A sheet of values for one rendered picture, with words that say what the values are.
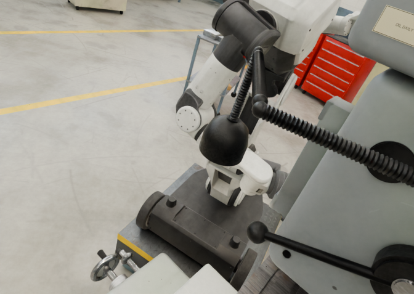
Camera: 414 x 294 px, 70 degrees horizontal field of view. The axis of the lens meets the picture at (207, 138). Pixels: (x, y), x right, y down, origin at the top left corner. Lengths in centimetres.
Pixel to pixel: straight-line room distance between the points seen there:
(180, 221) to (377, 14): 127
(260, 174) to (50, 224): 159
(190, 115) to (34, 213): 157
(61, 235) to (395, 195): 193
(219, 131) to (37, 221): 185
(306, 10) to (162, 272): 93
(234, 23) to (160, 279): 83
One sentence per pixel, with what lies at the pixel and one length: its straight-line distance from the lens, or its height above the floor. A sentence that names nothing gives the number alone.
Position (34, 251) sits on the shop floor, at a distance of 205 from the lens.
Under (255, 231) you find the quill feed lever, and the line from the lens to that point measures 41.
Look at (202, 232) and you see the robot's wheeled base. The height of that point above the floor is 59.
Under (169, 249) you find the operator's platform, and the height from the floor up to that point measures 40.
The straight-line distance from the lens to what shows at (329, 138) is 24.
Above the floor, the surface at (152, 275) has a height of 73.
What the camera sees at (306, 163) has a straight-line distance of 47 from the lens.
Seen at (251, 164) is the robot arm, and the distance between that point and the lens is 84.
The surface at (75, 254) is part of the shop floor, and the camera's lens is 202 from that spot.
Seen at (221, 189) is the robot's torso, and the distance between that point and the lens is 145.
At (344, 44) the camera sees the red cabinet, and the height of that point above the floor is 98.
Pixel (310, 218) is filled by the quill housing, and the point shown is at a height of 143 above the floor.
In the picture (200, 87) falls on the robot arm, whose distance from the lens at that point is 85.
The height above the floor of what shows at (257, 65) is 159.
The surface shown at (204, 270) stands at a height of 85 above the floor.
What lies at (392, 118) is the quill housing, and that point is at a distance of 34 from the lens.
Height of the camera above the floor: 168
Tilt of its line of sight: 32 degrees down
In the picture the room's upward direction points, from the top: 19 degrees clockwise
